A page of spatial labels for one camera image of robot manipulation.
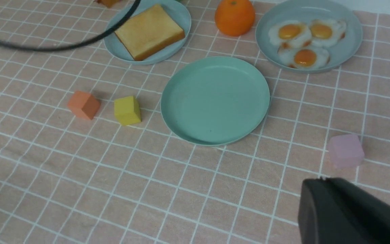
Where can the pink checked tablecloth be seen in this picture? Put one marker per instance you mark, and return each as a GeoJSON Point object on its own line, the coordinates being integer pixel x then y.
{"type": "Point", "coordinates": [68, 180]}

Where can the pink foam cube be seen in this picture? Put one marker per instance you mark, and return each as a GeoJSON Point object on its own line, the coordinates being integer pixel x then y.
{"type": "Point", "coordinates": [345, 151]}

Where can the orange foam cube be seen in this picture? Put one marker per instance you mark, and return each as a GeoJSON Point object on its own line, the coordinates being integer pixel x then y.
{"type": "Point", "coordinates": [83, 105]}

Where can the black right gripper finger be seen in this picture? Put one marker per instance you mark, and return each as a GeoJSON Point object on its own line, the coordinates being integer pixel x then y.
{"type": "Point", "coordinates": [335, 211]}

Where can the fried egg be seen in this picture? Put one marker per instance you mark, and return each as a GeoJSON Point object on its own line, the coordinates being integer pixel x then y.
{"type": "Point", "coordinates": [306, 58]}
{"type": "Point", "coordinates": [327, 32]}
{"type": "Point", "coordinates": [290, 34]}

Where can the red yellow pomegranate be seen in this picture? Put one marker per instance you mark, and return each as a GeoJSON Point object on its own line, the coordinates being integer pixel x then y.
{"type": "Point", "coordinates": [107, 3]}

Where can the teal green plate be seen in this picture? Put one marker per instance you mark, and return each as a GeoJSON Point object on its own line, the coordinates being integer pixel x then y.
{"type": "Point", "coordinates": [215, 101]}

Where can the orange fruit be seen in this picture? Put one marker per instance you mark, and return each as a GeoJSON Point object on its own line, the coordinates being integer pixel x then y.
{"type": "Point", "coordinates": [235, 17]}

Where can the yellow foam cube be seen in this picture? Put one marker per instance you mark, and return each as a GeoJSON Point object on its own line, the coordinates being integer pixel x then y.
{"type": "Point", "coordinates": [127, 110]}

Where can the toast slice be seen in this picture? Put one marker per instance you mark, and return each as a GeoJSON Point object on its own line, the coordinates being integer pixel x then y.
{"type": "Point", "coordinates": [149, 32]}

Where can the grey blue egg plate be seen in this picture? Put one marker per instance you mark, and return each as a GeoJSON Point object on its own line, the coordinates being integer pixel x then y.
{"type": "Point", "coordinates": [306, 11]}

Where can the light blue plate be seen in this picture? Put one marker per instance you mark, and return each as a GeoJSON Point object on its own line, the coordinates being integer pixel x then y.
{"type": "Point", "coordinates": [177, 11]}

